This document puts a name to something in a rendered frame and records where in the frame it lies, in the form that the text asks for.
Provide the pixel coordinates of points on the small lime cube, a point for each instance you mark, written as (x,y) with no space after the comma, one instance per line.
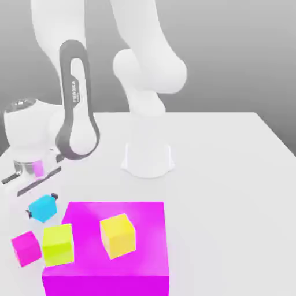
(57,246)

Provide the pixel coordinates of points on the large magenta box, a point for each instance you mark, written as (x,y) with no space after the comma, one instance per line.
(106,277)

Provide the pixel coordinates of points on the small cyan cube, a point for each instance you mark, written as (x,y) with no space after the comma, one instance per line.
(43,208)

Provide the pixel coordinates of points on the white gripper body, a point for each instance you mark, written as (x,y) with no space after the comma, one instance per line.
(39,182)

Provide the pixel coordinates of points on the small pink cube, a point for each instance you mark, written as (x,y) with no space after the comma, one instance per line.
(26,249)

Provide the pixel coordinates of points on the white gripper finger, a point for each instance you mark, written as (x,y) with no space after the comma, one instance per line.
(54,196)
(28,213)

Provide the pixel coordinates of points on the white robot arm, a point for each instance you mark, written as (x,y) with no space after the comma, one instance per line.
(148,69)

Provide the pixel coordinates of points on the small yellow cube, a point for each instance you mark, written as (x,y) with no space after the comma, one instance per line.
(118,235)

